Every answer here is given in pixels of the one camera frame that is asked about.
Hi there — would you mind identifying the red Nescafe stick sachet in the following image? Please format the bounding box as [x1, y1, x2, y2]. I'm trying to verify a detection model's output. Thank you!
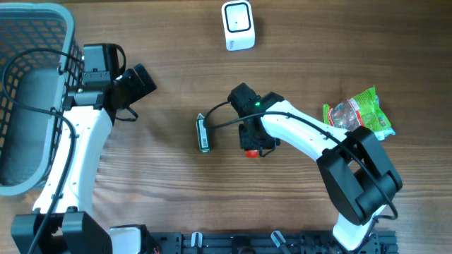
[245, 150, 260, 158]

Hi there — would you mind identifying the dark green gum pack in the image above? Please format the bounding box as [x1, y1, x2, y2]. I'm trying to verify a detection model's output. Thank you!
[196, 113, 210, 153]

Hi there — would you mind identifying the green Haribo gummy bag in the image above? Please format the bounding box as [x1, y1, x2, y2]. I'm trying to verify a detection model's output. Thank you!
[323, 87, 391, 132]

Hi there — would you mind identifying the teal tissue packet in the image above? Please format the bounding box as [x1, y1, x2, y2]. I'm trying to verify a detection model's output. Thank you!
[371, 95, 396, 141]

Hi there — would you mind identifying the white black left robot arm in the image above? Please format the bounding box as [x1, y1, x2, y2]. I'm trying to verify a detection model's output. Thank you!
[11, 44, 157, 253]

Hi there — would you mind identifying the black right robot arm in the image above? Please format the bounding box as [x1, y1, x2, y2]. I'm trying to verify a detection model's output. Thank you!
[227, 83, 403, 250]

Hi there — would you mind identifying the white barcode scanner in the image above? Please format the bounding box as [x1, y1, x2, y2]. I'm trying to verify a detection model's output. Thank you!
[221, 0, 256, 52]

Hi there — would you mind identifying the grey plastic shopping basket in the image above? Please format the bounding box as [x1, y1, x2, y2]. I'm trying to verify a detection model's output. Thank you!
[1, 3, 83, 196]

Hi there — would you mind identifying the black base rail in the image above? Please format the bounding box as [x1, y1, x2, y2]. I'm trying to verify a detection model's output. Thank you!
[148, 229, 400, 254]

